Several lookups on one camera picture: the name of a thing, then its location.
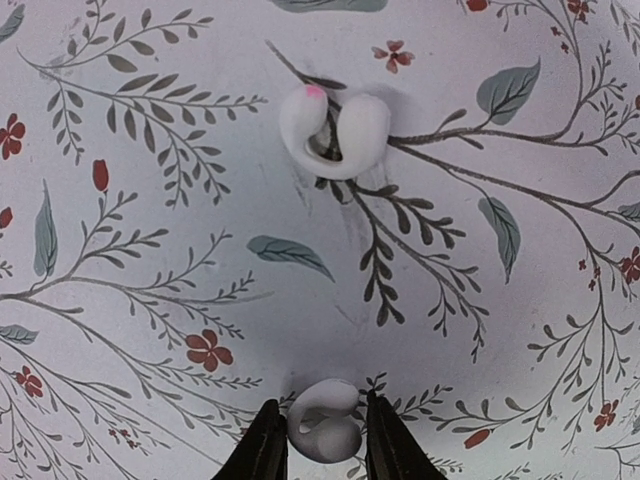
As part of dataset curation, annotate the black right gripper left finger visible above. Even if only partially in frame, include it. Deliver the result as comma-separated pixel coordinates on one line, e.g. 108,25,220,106
212,399,288,480

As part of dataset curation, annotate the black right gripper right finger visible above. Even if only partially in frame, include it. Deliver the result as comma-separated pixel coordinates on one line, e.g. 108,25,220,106
365,389,445,480

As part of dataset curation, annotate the white earbud silicone tip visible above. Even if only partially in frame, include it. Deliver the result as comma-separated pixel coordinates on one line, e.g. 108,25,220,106
279,85,391,181

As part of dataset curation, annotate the white earbud partial top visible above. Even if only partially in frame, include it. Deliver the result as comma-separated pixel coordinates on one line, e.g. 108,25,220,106
287,378,362,464

